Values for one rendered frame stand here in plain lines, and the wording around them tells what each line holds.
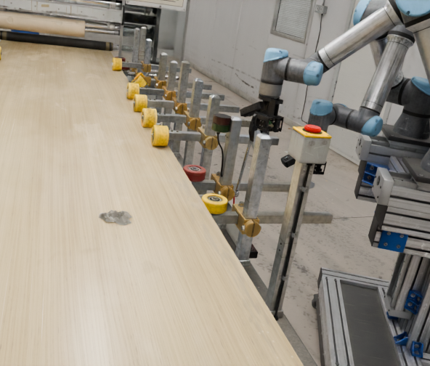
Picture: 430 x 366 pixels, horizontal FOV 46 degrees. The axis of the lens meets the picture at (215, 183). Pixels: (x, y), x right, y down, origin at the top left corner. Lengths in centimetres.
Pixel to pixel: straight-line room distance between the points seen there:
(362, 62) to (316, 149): 426
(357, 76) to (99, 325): 475
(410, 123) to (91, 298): 158
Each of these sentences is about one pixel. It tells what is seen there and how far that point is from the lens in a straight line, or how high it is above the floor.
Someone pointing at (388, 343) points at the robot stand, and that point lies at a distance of 235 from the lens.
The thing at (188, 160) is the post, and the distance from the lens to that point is 222.
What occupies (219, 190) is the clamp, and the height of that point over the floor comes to 85.
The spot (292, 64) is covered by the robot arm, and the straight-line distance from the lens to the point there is 166.
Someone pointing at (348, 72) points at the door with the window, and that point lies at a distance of 558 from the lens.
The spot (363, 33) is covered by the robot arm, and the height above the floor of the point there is 143.
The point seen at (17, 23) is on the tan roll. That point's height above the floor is 104.
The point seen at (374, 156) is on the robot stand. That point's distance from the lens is 224.
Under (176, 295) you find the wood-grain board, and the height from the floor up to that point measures 90.
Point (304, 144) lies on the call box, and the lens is 117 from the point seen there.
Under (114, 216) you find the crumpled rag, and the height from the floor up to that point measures 91.
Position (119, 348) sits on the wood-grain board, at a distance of 93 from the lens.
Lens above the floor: 151
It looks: 21 degrees down
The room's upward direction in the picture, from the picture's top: 9 degrees clockwise
